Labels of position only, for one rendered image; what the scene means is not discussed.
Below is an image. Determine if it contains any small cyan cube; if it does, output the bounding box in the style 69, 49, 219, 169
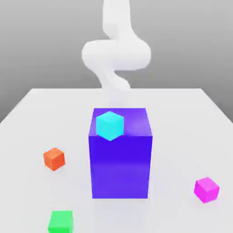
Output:
96, 111, 125, 142

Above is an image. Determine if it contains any small orange cube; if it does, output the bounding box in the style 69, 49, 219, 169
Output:
43, 147, 66, 172

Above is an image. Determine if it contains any small magenta cube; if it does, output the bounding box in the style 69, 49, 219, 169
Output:
193, 177, 220, 204

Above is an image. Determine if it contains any small green cube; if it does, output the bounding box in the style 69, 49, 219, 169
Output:
47, 210, 74, 233

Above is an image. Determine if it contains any large purple box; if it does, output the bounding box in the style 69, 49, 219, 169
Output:
88, 107, 153, 199

